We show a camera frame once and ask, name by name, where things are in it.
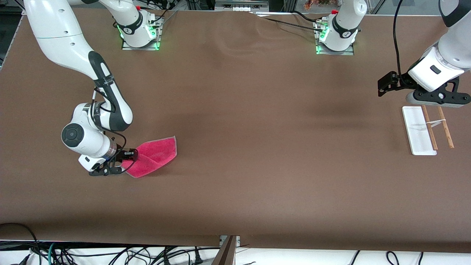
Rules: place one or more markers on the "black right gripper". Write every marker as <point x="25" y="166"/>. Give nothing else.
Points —
<point x="121" y="154"/>

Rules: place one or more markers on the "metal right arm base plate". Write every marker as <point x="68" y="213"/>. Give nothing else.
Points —
<point x="141" y="47"/>

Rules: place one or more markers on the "pink towel with grey edge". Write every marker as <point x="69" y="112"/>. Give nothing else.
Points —
<point x="154" y="154"/>

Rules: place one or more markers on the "small metal bracket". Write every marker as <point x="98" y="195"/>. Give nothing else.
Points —
<point x="237" y="240"/>

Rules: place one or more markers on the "white power strip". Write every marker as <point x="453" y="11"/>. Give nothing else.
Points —
<point x="241" y="9"/>

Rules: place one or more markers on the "brown table cover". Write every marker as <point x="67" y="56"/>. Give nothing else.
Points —
<point x="235" y="165"/>

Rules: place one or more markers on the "orange red clutter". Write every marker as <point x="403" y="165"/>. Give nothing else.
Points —
<point x="320" y="3"/>

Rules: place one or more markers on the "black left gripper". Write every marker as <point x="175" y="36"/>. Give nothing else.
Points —
<point x="399" y="82"/>

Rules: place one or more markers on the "white rack with wooden rods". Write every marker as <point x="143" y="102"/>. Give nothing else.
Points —
<point x="419" y="136"/>

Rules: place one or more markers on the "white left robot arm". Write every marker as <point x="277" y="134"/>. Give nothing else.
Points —
<point x="452" y="51"/>

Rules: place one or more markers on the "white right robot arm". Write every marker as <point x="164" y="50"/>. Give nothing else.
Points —
<point x="62" y="40"/>

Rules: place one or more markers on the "wooden post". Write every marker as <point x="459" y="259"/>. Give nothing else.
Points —
<point x="226" y="254"/>

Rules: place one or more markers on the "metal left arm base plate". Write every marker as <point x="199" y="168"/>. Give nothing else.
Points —
<point x="335" y="52"/>

